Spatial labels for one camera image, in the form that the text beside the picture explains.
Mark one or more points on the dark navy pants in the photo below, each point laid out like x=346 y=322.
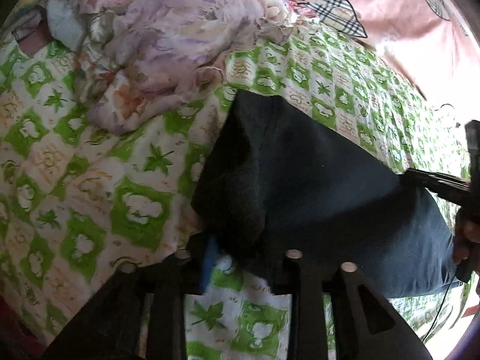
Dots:
x=277 y=180

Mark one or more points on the right hand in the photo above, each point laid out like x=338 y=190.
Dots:
x=466 y=240

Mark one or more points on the pink plaid-patch quilt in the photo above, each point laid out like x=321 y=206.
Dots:
x=431 y=42

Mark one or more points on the pale floral crumpled blanket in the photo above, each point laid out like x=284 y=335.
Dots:
x=137 y=59

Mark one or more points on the green white checked bedsheet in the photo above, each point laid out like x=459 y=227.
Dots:
x=76 y=200

